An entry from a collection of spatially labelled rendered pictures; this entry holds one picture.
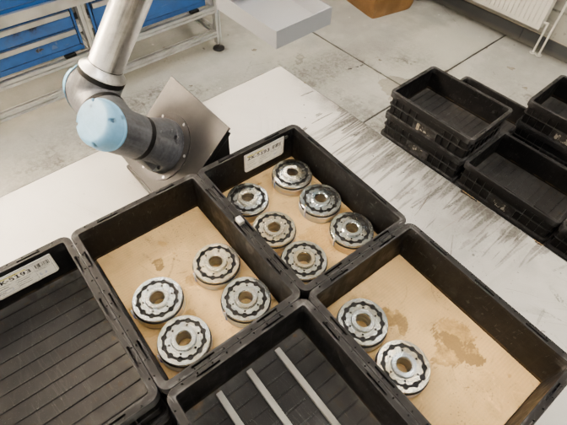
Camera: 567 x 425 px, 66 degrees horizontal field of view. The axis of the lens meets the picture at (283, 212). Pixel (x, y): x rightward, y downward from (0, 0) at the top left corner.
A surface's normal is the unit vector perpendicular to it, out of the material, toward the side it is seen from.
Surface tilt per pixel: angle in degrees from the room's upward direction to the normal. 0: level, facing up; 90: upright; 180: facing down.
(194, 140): 43
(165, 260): 0
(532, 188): 0
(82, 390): 0
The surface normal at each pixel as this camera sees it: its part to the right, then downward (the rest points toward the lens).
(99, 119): -0.41, -0.04
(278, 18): 0.02, -0.61
